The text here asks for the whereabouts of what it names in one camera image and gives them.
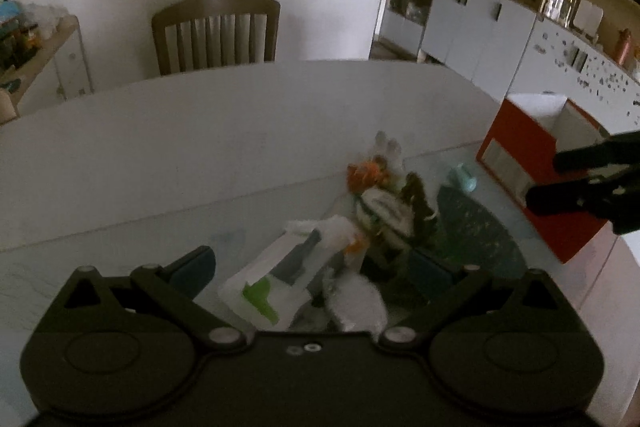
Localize light wooden chair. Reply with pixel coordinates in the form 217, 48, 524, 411
0, 86, 22, 124

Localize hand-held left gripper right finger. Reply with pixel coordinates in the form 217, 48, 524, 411
379, 252, 587, 353

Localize brown wooden slatted chair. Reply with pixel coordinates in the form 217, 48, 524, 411
151, 0, 281, 78

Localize pile of assorted small items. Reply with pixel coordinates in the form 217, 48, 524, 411
0, 0, 68, 75

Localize clear plastic bag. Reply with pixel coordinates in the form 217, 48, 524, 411
374, 131, 407, 172

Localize orange toy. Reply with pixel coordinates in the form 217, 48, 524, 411
346, 158, 394, 194

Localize white shelving cabinet unit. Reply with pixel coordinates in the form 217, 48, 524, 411
369, 0, 640, 134

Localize small teal cup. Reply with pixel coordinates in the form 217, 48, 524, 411
446, 163, 479, 193

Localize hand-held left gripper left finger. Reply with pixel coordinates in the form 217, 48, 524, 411
50, 245, 251, 353

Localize white side cabinet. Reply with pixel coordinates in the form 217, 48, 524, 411
0, 14, 94, 126

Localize white fluffy cloth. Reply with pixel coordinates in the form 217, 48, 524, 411
324, 274, 389, 334

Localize red cardboard box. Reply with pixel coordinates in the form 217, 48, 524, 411
475, 93, 617, 264

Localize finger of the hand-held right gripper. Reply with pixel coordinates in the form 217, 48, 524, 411
525, 179, 611, 219
552, 130, 640, 174

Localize copper bottle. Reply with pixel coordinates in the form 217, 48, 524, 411
616, 28, 637, 66

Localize white package green grey print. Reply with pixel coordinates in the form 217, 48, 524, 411
217, 227, 347, 332

